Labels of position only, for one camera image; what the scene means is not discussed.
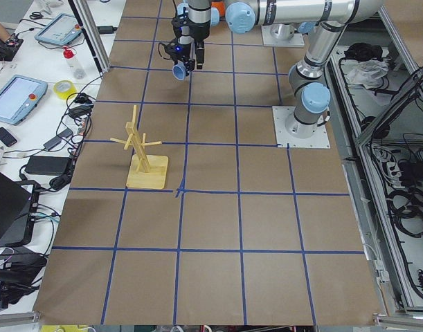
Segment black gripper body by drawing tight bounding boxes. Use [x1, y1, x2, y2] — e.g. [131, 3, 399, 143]
[163, 35, 205, 71]

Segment blue cup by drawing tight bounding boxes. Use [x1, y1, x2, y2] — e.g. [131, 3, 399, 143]
[172, 62, 189, 81]

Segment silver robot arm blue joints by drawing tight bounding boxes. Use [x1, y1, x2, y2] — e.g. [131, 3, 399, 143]
[183, 0, 384, 136]

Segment orange container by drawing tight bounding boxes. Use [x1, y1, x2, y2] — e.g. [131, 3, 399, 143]
[211, 0, 225, 17]

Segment red capped plastic bottle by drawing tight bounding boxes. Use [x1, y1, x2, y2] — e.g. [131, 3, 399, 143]
[63, 48, 86, 80]

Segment yellow tape roll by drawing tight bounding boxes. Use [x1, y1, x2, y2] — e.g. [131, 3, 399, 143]
[53, 80, 77, 100]

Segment upper teach pendant tablet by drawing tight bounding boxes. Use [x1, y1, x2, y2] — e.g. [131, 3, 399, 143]
[35, 13, 82, 46]

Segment teach pendant tablet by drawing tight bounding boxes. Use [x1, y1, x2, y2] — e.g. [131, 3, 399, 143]
[0, 75, 48, 125]
[35, 13, 82, 46]

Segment wooden mug tree stand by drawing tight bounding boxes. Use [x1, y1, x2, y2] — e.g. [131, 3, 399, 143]
[110, 105, 169, 190]

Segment black scissors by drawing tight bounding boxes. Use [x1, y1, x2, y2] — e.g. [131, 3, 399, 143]
[29, 11, 44, 20]

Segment lower teach pendant tablet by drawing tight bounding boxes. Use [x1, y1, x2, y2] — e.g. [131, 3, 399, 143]
[0, 75, 48, 125]

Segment black power adapter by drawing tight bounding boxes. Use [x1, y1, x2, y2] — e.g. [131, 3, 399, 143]
[25, 156, 70, 176]

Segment crumpled white cloth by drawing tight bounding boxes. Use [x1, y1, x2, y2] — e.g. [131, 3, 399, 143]
[345, 59, 388, 89]

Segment black smartphone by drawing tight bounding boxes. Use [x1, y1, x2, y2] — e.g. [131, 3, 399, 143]
[0, 127, 17, 147]

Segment black computer case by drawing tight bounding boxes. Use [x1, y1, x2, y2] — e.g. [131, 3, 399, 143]
[0, 172, 39, 248]

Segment aluminium frame post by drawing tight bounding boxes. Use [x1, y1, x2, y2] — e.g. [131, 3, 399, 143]
[68, 0, 110, 75]

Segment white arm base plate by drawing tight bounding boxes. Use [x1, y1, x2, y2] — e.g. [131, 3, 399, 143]
[272, 106, 330, 149]

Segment coiled black cables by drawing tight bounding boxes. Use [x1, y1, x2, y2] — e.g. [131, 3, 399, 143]
[386, 188, 423, 239]

